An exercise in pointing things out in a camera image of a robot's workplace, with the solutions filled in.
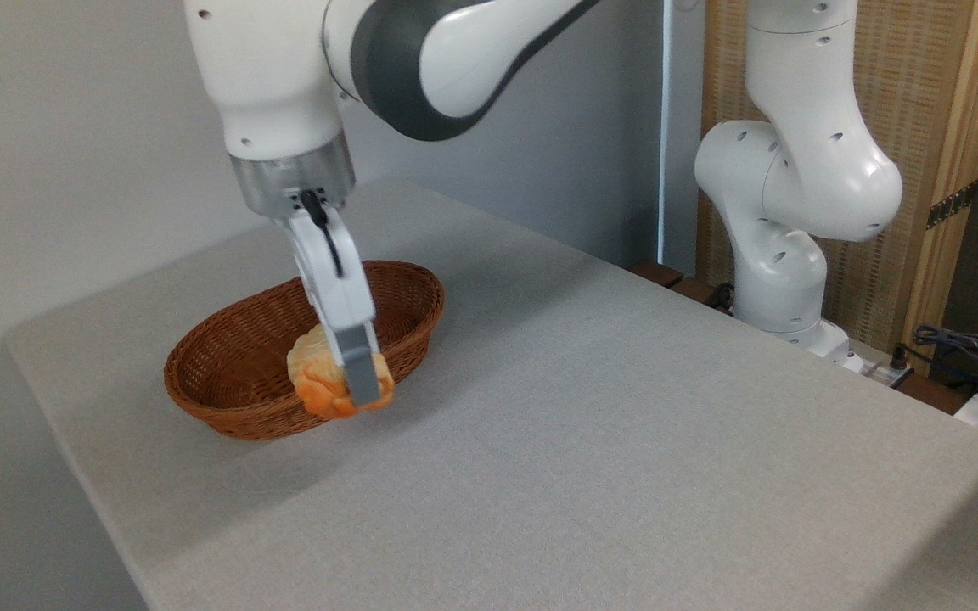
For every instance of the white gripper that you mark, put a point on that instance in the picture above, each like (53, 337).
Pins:
(336, 280)

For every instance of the round golden bread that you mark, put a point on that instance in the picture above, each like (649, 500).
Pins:
(328, 397)

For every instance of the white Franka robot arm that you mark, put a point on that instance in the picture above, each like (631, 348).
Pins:
(268, 76)

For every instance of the brown wicker basket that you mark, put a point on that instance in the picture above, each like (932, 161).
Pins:
(226, 373)

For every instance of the wooden woven folding screen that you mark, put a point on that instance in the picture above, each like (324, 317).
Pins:
(905, 85)

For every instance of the dark metal screen hinge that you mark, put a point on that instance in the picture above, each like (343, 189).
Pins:
(952, 205)

